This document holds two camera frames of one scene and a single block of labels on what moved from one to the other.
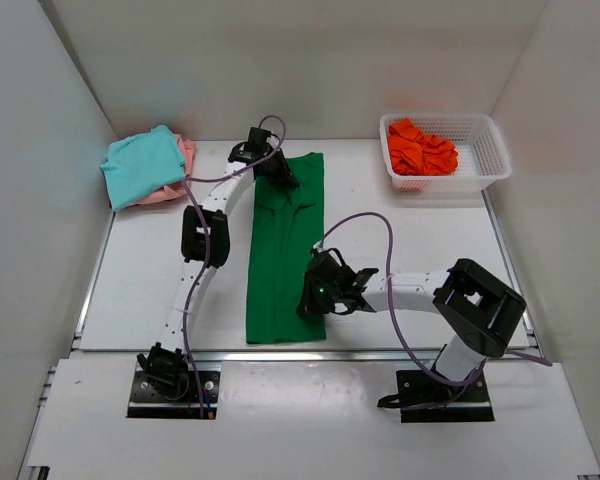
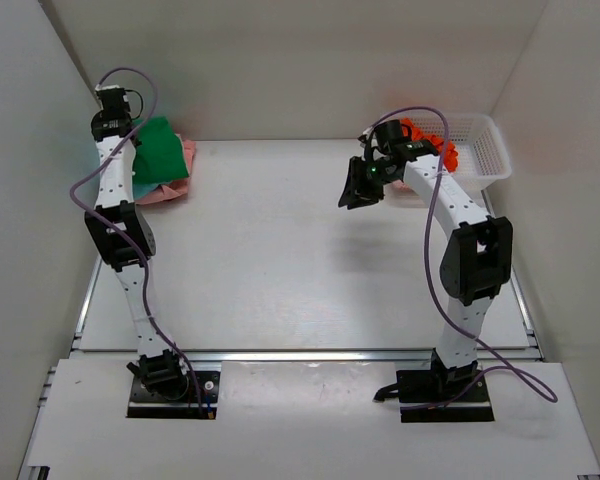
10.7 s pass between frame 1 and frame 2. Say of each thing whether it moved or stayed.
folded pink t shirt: stayed
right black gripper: moved
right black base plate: stayed
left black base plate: stayed
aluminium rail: stayed
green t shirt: moved
